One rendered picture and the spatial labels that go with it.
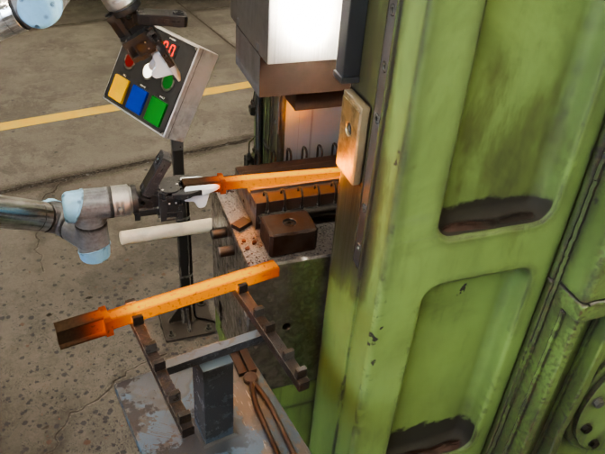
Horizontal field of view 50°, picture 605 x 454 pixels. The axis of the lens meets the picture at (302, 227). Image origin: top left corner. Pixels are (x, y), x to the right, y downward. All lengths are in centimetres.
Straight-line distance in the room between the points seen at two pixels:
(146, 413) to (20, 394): 118
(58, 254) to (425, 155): 223
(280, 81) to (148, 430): 78
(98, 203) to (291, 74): 53
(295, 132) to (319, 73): 39
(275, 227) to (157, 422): 50
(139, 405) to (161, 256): 165
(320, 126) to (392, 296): 67
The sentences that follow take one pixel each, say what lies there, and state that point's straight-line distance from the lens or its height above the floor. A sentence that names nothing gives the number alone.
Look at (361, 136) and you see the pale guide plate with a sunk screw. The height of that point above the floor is 130.
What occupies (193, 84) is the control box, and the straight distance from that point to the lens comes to 193.
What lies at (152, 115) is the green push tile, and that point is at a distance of 198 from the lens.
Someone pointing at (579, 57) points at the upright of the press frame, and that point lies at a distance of 133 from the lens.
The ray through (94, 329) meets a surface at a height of 102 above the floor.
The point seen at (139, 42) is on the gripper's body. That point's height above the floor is 134.
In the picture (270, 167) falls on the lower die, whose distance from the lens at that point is 175.
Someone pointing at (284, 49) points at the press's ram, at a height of 140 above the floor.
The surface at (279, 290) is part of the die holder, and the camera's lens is 157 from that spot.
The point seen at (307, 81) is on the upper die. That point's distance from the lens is 146.
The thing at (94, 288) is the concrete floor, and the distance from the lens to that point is 289.
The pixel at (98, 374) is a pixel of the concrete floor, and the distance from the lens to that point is 254.
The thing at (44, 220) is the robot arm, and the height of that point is 95.
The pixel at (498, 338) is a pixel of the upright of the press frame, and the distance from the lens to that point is 168.
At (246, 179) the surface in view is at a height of 102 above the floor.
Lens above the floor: 187
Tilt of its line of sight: 36 degrees down
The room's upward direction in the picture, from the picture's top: 4 degrees clockwise
